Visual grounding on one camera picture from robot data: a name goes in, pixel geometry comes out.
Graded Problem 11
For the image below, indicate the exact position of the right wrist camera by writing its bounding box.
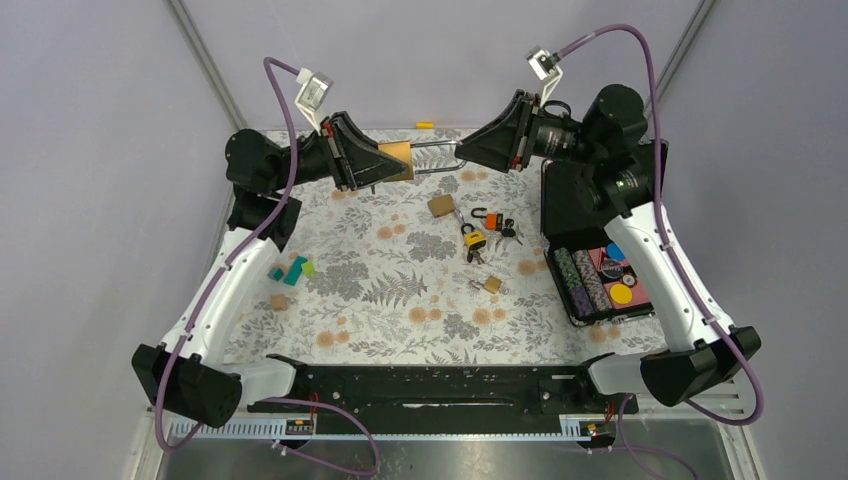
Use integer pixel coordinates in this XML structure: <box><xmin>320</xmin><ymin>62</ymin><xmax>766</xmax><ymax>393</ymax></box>
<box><xmin>526</xmin><ymin>46</ymin><xmax>563</xmax><ymax>105</ymax></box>

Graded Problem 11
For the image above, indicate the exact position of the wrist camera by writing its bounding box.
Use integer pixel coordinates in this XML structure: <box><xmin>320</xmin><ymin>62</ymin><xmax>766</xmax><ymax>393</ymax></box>
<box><xmin>295</xmin><ymin>68</ymin><xmax>334</xmax><ymax>132</ymax></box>
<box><xmin>526</xmin><ymin>46</ymin><xmax>563</xmax><ymax>105</ymax></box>

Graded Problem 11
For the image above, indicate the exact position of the floral patterned mat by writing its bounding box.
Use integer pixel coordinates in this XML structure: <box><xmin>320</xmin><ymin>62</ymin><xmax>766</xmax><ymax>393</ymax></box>
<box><xmin>225</xmin><ymin>129</ymin><xmax>665</xmax><ymax>365</ymax></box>

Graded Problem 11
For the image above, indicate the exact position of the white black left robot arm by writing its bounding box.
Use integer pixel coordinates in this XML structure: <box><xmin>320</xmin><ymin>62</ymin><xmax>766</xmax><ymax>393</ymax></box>
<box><xmin>131</xmin><ymin>112</ymin><xmax>413</xmax><ymax>427</ymax></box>

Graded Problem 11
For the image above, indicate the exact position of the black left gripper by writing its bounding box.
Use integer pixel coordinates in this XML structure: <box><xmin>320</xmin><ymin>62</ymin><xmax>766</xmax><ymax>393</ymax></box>
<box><xmin>272</xmin><ymin>111</ymin><xmax>411</xmax><ymax>191</ymax></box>

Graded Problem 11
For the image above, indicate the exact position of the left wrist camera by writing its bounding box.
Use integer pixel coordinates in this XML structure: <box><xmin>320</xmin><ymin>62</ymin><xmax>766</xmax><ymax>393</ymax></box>
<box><xmin>295</xmin><ymin>68</ymin><xmax>334</xmax><ymax>132</ymax></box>

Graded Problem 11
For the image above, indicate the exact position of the yellow black padlock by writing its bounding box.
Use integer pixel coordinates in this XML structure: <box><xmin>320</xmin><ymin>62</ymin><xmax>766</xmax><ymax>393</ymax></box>
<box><xmin>461</xmin><ymin>223</ymin><xmax>487</xmax><ymax>264</ymax></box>

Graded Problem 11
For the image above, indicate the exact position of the white slotted cable duct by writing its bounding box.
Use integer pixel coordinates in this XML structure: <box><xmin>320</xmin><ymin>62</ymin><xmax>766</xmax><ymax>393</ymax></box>
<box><xmin>195</xmin><ymin>414</ymin><xmax>615</xmax><ymax>442</ymax></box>

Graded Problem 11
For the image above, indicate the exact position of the yellow poker chip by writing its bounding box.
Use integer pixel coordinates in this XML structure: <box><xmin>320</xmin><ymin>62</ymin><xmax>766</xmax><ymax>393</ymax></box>
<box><xmin>608</xmin><ymin>283</ymin><xmax>633</xmax><ymax>308</ymax></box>

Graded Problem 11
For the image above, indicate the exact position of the orange padlock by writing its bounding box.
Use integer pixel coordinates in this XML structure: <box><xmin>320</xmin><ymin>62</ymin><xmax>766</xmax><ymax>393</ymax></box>
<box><xmin>471</xmin><ymin>207</ymin><xmax>504</xmax><ymax>231</ymax></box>

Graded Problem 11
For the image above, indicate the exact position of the small brass padlock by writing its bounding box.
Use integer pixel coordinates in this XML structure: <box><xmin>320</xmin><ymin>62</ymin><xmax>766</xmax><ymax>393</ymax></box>
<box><xmin>469</xmin><ymin>276</ymin><xmax>503</xmax><ymax>294</ymax></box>

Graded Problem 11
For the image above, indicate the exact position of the teal long block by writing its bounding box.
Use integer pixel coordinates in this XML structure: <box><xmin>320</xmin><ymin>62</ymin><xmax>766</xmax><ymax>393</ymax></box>
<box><xmin>283</xmin><ymin>256</ymin><xmax>308</xmax><ymax>286</ymax></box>

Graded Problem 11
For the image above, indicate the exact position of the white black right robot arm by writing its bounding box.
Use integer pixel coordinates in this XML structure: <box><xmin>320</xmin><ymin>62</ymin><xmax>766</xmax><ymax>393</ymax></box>
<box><xmin>455</xmin><ymin>84</ymin><xmax>762</xmax><ymax>412</ymax></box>

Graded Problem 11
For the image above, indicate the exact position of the wooden cube block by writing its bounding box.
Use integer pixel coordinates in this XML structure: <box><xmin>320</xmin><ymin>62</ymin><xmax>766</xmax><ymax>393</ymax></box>
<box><xmin>270</xmin><ymin>294</ymin><xmax>288</xmax><ymax>312</ymax></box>

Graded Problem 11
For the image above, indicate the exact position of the teal small block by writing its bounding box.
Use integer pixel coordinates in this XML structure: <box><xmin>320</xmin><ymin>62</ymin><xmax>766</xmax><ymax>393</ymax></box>
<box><xmin>268</xmin><ymin>267</ymin><xmax>285</xmax><ymax>281</ymax></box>

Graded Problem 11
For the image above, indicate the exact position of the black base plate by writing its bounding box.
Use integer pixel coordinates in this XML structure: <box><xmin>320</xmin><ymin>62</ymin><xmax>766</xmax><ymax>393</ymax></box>
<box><xmin>246</xmin><ymin>364</ymin><xmax>640</xmax><ymax>436</ymax></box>

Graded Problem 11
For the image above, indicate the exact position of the large brass padlock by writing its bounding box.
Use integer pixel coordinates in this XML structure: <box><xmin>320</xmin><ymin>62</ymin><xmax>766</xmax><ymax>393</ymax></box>
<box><xmin>377</xmin><ymin>140</ymin><xmax>467</xmax><ymax>182</ymax></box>

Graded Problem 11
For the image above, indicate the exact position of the blue poker chip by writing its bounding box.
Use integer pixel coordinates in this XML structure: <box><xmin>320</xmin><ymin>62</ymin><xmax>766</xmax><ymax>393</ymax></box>
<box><xmin>605</xmin><ymin>242</ymin><xmax>626</xmax><ymax>262</ymax></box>

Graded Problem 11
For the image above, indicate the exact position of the black keys bunch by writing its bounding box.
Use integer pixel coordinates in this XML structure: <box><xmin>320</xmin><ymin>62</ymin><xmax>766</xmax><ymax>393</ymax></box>
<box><xmin>500</xmin><ymin>218</ymin><xmax>522</xmax><ymax>245</ymax></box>

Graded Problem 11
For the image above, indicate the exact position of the black poker chip case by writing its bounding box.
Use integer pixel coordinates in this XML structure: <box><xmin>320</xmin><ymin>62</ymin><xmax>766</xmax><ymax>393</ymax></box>
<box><xmin>541</xmin><ymin>141</ymin><xmax>657</xmax><ymax>327</ymax></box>

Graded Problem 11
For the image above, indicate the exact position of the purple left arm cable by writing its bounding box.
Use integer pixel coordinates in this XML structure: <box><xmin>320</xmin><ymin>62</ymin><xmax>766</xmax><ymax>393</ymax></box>
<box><xmin>153</xmin><ymin>56</ymin><xmax>382</xmax><ymax>477</ymax></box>

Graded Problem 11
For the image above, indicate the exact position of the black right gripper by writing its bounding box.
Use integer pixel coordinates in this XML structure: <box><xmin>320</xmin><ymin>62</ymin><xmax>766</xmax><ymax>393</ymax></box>
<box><xmin>454</xmin><ymin>89</ymin><xmax>602</xmax><ymax>173</ymax></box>

